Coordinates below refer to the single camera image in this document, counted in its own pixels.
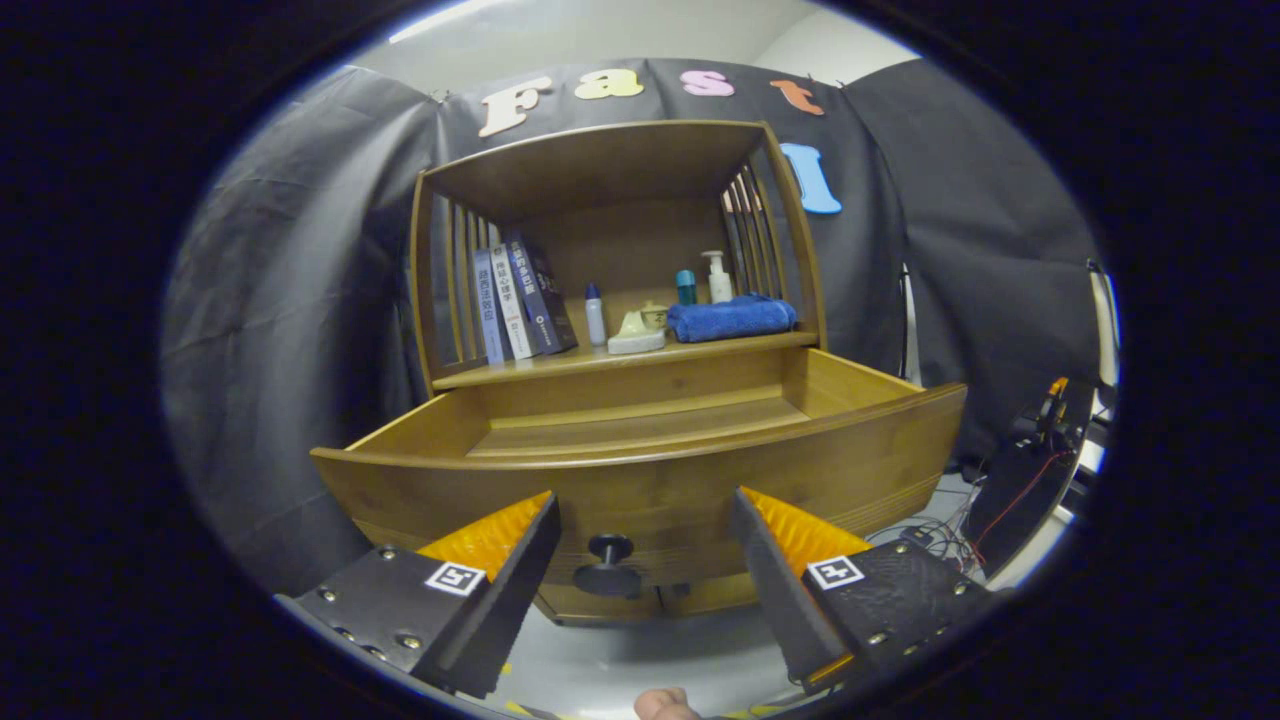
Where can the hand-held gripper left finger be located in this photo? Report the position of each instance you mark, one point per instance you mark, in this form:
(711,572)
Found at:
(500,610)

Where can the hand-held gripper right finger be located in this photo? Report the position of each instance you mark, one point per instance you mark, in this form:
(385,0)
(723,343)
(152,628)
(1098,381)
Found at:
(780,600)

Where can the wooden drawer with black knob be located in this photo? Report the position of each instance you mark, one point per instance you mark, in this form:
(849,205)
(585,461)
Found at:
(650,490)

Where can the pale green scrub brush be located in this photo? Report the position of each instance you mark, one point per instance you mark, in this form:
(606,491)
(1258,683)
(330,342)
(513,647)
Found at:
(635,341)

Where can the wooden countertop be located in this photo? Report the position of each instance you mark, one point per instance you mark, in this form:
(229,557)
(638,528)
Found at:
(570,362)

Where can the wooden cabinet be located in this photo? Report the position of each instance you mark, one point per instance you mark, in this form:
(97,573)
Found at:
(600,165)

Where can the black device with orange clip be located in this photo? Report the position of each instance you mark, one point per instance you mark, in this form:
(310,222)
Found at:
(1020,500)

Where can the blue folded towel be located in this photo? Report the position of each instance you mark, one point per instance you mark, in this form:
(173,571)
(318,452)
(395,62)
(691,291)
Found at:
(730,320)

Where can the light blue book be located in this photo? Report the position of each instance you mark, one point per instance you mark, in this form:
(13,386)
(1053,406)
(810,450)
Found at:
(488,310)

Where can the white book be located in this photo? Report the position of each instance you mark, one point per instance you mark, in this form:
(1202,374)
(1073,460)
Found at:
(510,305)

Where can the white bottle with blue cap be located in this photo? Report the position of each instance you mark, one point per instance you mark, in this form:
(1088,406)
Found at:
(595,320)

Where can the beige lidded teacup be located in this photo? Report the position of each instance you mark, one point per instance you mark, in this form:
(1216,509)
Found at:
(659,317)

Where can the dark blue book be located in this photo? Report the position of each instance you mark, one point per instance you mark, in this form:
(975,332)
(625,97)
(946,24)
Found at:
(545,295)

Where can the white pump bottle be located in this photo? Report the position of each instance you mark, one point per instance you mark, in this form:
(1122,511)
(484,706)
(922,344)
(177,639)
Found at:
(719,285)

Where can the teal bottle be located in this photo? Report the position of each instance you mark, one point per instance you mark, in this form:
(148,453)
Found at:
(686,288)

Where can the white board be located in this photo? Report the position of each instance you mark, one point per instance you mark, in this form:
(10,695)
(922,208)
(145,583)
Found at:
(1105,320)

